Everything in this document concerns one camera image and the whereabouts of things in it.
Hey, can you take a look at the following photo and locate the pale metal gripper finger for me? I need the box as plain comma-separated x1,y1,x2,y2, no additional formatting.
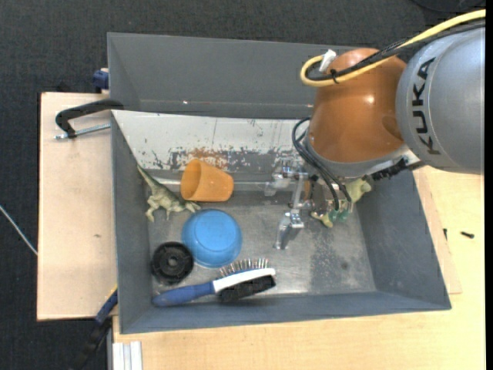
273,210,306,251
263,166,310,197

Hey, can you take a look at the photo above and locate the yellow-green toy animal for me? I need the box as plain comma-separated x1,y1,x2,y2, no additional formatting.
310,177,374,230

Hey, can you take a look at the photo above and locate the grey metal bin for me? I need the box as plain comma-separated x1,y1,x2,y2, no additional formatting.
106,32,452,335

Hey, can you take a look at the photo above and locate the orange plastic cup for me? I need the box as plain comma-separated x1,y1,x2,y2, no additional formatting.
179,158,235,204

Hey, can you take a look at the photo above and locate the blue plastic bowl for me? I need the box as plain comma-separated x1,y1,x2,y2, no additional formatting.
180,208,244,269

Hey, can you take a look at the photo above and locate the blue and white hair brush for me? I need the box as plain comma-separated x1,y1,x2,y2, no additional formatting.
151,257,278,308

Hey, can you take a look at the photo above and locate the black ribbed round disc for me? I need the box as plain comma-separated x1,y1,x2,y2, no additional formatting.
150,240,195,286

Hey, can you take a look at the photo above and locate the pale green toy dinosaur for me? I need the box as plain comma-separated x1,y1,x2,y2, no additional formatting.
136,164,202,224

